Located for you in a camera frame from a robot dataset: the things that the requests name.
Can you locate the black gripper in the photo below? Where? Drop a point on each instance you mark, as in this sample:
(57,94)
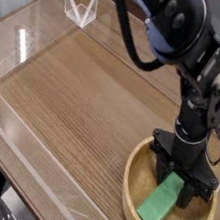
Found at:
(189,158)

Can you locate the green rectangular block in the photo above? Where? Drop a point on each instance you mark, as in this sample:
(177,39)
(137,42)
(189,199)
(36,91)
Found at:
(162,200)

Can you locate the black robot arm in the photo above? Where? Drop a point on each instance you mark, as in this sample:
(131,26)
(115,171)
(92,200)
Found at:
(181,33)

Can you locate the brown wooden bowl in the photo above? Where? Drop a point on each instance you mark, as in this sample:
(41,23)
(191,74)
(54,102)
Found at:
(140,181)

